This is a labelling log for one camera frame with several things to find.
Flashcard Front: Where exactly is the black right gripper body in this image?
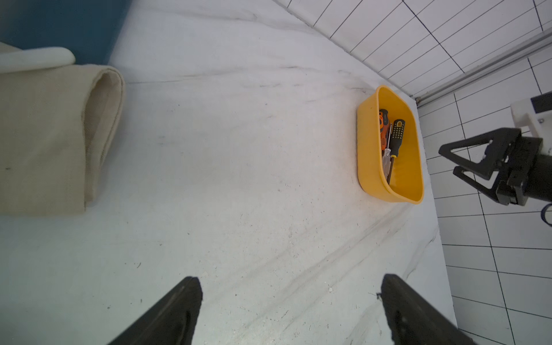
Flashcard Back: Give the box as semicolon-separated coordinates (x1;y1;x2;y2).
496;137;551;206

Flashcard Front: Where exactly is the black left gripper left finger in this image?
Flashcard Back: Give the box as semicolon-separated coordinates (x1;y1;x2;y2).
111;277;203;345

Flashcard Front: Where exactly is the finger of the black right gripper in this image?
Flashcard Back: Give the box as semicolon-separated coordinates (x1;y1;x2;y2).
438;127;522;181
453;166;501;201

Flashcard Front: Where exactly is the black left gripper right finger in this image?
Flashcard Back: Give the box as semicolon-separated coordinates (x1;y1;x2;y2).
379;274;474;345

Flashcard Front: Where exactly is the long brown black screwdriver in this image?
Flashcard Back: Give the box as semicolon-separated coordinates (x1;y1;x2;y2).
386;119;406;184

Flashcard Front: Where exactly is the small orange black screwdriver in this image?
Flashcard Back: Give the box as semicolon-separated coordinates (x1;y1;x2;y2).
379;109;390;151

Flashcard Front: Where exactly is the small clear screwdriver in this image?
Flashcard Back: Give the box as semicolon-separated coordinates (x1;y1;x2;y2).
382;124;392;177

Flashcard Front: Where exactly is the yellow plastic storage box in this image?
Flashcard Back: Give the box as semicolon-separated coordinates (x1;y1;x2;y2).
356;86;424;204

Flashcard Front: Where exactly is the beige cloth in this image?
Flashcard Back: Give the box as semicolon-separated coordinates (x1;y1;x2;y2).
1;64;125;216

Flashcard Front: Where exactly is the dark teal tray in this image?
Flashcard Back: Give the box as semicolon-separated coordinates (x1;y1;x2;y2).
1;0;132;65

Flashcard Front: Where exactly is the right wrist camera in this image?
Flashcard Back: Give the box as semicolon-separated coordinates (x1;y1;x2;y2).
510;92;551;156

